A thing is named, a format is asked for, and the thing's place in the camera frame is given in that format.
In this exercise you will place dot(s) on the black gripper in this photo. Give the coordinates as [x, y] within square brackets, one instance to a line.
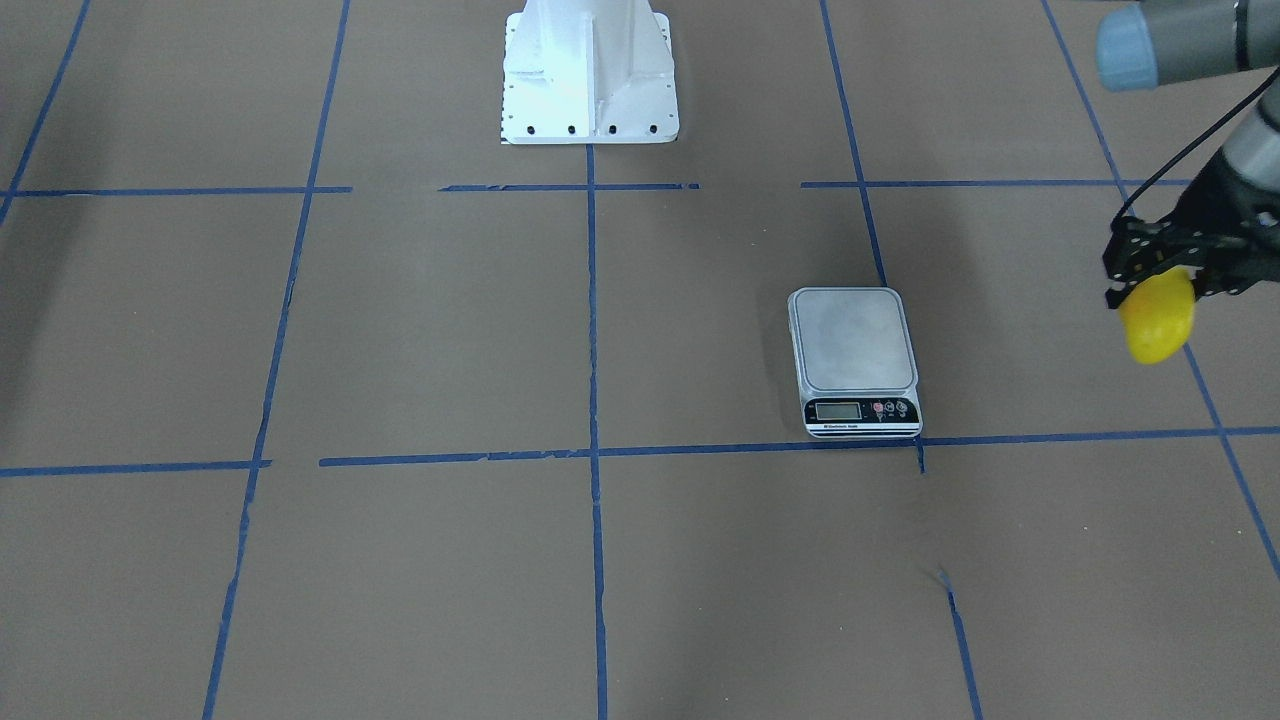
[1222, 207]

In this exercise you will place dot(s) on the yellow mango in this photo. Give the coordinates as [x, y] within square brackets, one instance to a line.
[1158, 315]

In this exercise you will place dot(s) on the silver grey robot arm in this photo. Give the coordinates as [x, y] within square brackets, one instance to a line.
[1150, 44]

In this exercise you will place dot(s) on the silver digital kitchen scale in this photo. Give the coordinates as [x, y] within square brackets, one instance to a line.
[855, 364]

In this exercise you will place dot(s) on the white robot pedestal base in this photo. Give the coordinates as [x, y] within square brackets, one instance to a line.
[588, 72]

